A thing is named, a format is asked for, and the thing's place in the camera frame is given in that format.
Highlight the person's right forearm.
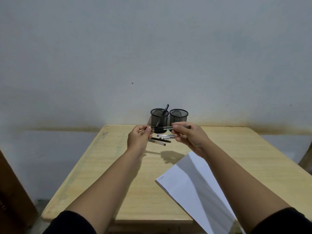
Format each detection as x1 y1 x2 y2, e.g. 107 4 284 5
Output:
201 143 291 234

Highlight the white paper sheet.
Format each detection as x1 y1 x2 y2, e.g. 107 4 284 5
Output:
155 150 245 234

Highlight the matte black pen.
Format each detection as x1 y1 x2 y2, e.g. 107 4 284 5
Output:
150 136 172 143

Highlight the person's left forearm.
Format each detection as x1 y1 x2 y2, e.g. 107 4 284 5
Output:
64 148 144 234

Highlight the person's right black sleeve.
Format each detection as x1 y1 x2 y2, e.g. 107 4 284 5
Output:
251 207 312 234

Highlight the black mesh pen cup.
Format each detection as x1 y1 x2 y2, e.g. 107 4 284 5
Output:
169 109 189 126
150 108 169 134

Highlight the brown wooden door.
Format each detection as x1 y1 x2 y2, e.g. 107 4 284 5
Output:
0 148 38 234

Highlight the smoky grey translucent pen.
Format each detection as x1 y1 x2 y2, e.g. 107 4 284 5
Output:
146 125 191 132

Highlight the person's left hand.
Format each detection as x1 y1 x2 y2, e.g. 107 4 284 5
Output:
126 124 154 158

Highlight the person's right hand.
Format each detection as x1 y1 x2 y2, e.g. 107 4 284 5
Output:
171 122 213 159

